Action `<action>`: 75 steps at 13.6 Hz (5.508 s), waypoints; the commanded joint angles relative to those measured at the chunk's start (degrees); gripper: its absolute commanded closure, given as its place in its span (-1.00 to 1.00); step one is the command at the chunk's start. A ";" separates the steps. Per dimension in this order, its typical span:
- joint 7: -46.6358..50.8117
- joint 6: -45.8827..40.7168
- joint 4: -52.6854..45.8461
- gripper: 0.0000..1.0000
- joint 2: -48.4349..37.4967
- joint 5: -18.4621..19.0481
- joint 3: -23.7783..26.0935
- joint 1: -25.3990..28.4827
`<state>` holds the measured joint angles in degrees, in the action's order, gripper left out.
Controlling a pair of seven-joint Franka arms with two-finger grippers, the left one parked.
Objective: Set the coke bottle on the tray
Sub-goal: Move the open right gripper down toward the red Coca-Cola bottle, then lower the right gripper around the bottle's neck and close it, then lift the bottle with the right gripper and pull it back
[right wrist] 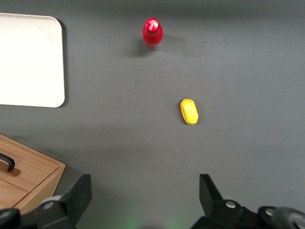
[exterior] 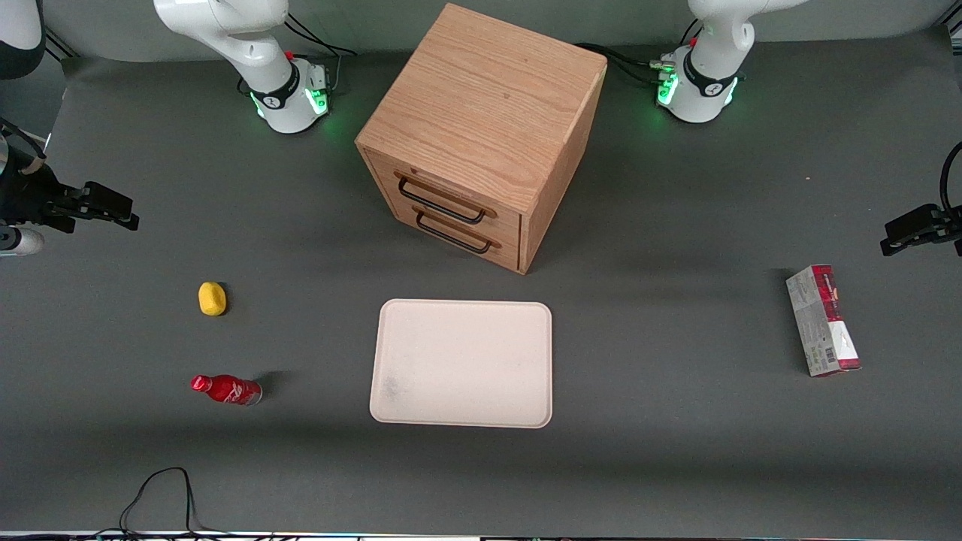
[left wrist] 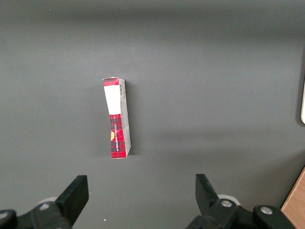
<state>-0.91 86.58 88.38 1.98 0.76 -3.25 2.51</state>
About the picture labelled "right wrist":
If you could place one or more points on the wooden drawer front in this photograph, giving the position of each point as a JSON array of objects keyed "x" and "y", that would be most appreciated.
[
  {"x": 9, "y": 193},
  {"x": 31, "y": 164}
]

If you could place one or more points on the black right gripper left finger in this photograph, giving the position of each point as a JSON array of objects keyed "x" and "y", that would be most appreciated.
[{"x": 71, "y": 205}]

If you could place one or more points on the red soda can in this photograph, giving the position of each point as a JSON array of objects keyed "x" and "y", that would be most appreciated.
[{"x": 152, "y": 35}]

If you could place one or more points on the white rectangular tray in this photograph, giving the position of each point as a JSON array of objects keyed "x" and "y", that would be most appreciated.
[{"x": 28, "y": 59}]

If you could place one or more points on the yellow lemon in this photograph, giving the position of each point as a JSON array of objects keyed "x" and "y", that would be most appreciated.
[{"x": 189, "y": 112}]

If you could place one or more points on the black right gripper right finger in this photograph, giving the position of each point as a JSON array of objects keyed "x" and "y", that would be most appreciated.
[{"x": 212, "y": 202}]

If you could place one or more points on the wooden drawer cabinet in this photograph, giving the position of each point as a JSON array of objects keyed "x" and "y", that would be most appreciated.
[{"x": 28, "y": 171}]

